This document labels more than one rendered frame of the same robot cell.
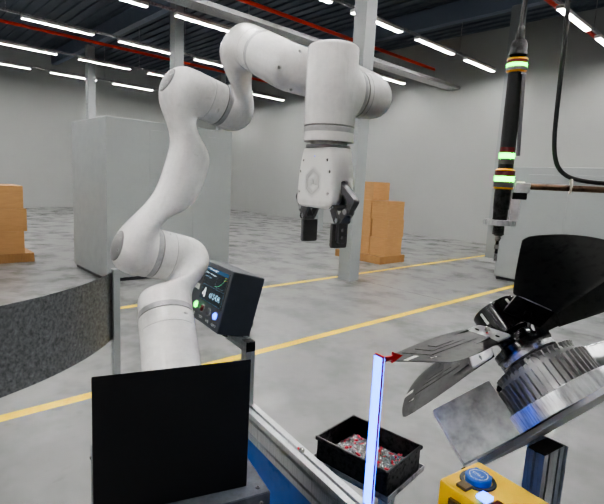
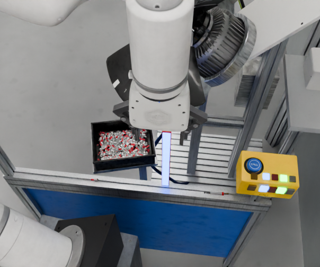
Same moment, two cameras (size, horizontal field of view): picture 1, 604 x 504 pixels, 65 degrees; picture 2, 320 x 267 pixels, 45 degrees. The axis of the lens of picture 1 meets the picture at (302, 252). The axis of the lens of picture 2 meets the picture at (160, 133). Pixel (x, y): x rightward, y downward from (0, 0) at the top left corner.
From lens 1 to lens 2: 0.81 m
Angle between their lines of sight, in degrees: 62
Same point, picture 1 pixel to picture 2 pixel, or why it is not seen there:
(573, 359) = (233, 32)
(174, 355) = (48, 252)
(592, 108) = not seen: outside the picture
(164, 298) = not seen: outside the picture
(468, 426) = not seen: hidden behind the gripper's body
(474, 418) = not seen: hidden behind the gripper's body
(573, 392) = (243, 58)
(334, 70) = (185, 39)
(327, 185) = (181, 120)
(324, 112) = (177, 77)
